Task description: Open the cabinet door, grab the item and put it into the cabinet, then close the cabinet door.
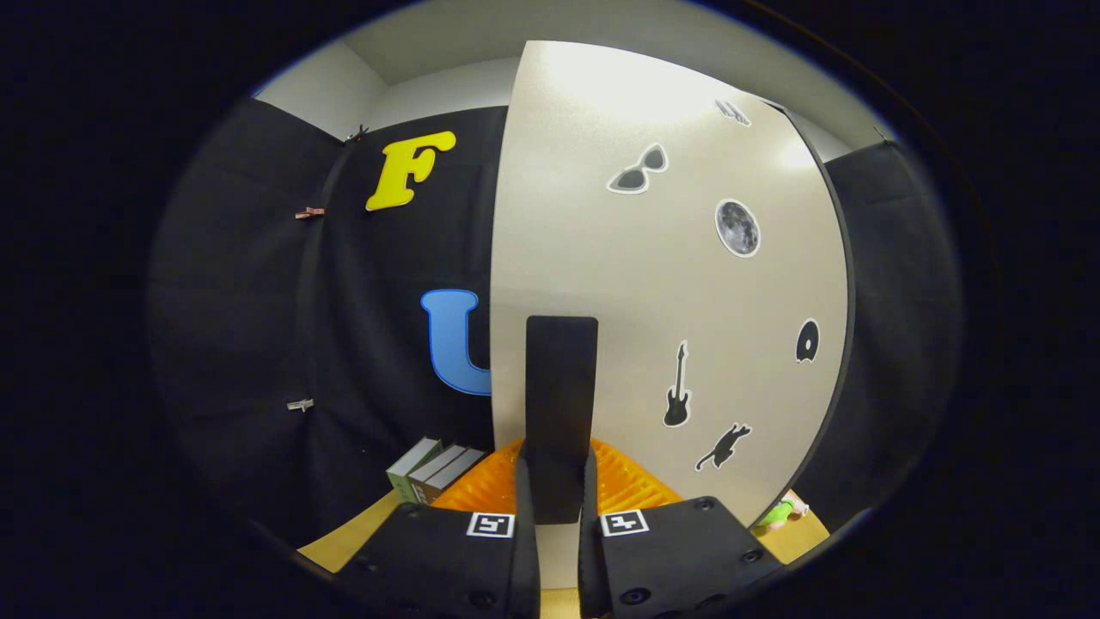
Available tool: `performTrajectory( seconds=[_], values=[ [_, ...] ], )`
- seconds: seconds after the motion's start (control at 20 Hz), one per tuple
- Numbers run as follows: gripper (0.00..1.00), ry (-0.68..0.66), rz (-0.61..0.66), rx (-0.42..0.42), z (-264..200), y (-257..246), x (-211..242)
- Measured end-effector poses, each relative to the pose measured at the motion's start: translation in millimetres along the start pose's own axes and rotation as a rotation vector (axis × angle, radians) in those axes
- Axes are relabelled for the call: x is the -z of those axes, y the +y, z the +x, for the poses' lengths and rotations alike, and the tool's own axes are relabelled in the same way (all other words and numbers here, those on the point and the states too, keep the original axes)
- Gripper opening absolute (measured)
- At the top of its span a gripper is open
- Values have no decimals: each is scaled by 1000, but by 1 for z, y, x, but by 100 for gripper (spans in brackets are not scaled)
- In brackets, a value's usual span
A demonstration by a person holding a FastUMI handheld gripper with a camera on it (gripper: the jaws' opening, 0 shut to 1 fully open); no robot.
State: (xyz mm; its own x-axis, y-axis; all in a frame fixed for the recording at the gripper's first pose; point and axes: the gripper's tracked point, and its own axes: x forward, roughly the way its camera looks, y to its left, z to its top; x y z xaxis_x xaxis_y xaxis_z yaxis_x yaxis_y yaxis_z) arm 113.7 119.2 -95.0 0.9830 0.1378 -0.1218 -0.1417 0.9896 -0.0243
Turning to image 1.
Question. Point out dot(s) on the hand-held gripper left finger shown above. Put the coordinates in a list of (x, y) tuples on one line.
[(430, 567)]

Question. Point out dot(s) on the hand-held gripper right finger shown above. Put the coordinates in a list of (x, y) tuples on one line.
[(679, 567)]

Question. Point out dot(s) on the beige cabinet door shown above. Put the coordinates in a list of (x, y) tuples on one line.
[(601, 241)]

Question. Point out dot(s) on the brown book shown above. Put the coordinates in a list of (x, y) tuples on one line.
[(447, 471)]

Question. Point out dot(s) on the green toy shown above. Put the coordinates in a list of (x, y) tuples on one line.
[(778, 513)]

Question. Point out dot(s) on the white clip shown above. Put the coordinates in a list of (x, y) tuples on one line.
[(300, 404)]

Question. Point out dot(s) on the black backdrop cloth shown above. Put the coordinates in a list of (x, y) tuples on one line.
[(258, 301)]

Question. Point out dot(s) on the dark grey cabinet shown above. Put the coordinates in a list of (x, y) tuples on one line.
[(848, 284)]

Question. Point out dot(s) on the black clip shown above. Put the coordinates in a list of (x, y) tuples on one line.
[(357, 134)]

